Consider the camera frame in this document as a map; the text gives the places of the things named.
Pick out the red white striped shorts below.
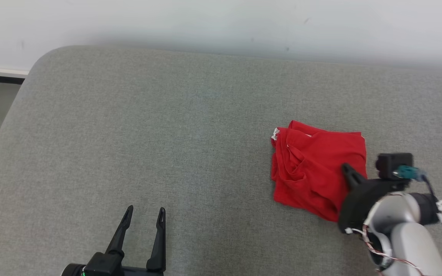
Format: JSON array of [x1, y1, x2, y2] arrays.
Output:
[[270, 120, 368, 223]]

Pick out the black cable with teal connector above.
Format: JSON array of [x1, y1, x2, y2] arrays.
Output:
[[393, 166, 442, 274]]

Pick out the grey fabric sofa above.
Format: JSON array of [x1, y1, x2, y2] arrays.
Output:
[[0, 45, 442, 276]]

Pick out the thin red white wires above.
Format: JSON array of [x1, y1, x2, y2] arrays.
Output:
[[362, 224, 425, 276]]

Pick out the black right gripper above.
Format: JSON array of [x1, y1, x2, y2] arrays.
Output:
[[338, 163, 410, 234]]

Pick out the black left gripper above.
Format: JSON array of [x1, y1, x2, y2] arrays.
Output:
[[61, 205, 167, 276]]

